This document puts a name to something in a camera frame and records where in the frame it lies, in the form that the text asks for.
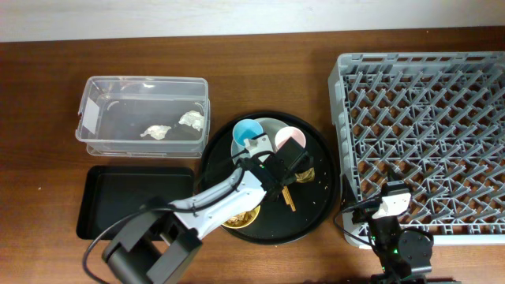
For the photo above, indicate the pink plastic cup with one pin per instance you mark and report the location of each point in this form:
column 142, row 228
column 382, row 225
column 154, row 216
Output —
column 285, row 133

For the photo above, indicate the gold snack wrapper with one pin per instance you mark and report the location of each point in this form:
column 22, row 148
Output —
column 306, row 176

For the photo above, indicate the yellow bowl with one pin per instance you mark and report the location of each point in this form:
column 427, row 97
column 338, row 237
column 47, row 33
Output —
column 257, row 210

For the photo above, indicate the clear plastic waste bin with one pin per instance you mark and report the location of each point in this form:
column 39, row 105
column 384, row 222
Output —
column 115, row 110

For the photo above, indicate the grey dishwasher rack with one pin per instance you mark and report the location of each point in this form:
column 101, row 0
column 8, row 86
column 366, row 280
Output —
column 437, row 121

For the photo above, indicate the light grey round plate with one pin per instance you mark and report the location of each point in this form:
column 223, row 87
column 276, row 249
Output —
column 270, row 126

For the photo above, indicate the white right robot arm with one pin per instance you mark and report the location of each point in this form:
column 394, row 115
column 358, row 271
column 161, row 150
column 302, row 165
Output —
column 404, row 254

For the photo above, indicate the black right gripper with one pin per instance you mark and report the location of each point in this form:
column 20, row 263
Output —
column 365, row 211

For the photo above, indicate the crumpled white tissue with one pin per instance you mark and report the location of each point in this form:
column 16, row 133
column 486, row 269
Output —
column 157, row 132
column 193, row 119

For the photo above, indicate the wooden chopstick left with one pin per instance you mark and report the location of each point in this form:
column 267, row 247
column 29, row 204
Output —
column 286, row 195

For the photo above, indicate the black rectangular tray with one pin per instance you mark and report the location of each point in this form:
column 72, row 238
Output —
column 113, row 192

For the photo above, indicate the wooden chopstick right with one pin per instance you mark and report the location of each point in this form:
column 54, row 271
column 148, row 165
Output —
column 292, row 206

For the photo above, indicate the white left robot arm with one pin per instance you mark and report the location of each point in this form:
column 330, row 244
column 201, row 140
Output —
column 156, row 245

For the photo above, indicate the round black tray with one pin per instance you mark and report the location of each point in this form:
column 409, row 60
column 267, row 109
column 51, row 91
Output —
column 276, row 223

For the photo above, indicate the wooden chopstick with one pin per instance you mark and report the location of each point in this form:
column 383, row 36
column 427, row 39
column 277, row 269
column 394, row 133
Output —
column 286, row 195
column 292, row 206

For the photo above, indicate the crumpled white tissue left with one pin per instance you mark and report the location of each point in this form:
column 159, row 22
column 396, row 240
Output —
column 157, row 132

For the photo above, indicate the light blue plastic cup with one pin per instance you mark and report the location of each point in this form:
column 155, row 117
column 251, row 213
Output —
column 246, row 129

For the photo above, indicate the nut and rice food scraps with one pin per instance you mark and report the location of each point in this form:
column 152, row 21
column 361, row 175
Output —
column 242, row 219

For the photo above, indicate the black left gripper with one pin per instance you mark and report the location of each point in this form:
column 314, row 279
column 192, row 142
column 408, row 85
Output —
column 290, row 179

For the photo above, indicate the crumpled white tissue right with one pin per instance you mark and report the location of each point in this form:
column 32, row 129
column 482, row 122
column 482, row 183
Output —
column 193, row 119

